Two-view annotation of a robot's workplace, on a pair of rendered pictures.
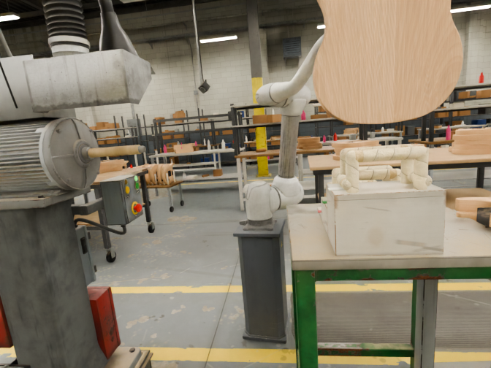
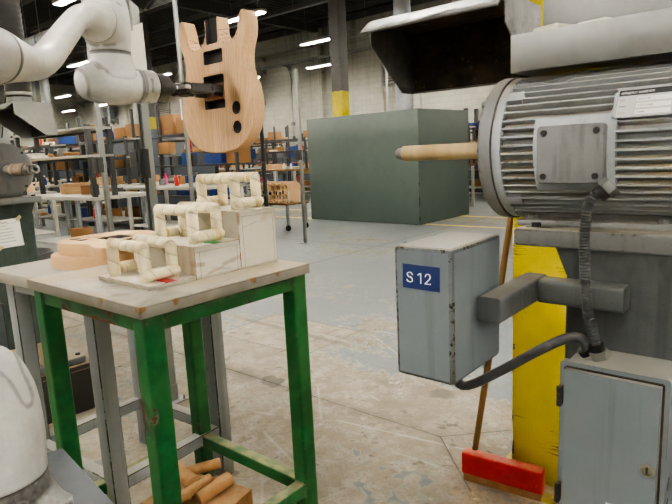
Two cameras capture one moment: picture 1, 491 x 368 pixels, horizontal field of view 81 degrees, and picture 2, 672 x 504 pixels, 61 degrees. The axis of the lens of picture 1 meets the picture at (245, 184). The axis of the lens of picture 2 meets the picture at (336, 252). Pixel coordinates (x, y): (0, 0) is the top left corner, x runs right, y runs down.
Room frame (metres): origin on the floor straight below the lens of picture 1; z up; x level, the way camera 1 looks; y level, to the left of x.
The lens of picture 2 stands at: (2.11, 0.89, 1.26)
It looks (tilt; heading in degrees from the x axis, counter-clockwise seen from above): 10 degrees down; 213
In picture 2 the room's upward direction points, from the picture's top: 3 degrees counter-clockwise
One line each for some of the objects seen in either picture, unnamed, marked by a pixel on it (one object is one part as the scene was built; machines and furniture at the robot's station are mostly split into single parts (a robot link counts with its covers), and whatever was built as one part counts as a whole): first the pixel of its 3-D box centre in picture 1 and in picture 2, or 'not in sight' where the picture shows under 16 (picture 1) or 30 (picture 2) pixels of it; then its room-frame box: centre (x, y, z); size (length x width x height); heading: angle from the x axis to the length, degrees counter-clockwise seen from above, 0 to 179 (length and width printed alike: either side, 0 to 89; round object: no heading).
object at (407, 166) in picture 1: (407, 166); (201, 193); (0.81, -0.46, 1.15); 0.03 x 0.03 x 0.09
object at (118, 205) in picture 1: (107, 207); (497, 322); (1.28, 0.64, 0.99); 0.24 x 0.21 x 0.26; 83
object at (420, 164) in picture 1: (420, 170); (222, 191); (0.72, -0.45, 1.15); 0.03 x 0.03 x 0.09
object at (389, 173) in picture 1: (368, 174); (198, 207); (0.89, -0.39, 1.12); 0.20 x 0.03 x 0.03; 82
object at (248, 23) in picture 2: not in sight; (244, 26); (0.79, -0.25, 1.63); 0.07 x 0.04 x 0.09; 82
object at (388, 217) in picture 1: (379, 216); (230, 234); (0.78, -0.37, 1.02); 0.27 x 0.15 x 0.17; 83
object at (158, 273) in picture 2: not in sight; (161, 272); (1.11, -0.33, 0.96); 0.11 x 0.03 x 0.03; 173
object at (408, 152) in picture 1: (386, 154); (237, 177); (0.74, -0.37, 1.20); 0.20 x 0.03 x 0.03; 82
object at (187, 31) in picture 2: not in sight; (191, 38); (0.75, -0.50, 1.64); 0.07 x 0.04 x 0.10; 82
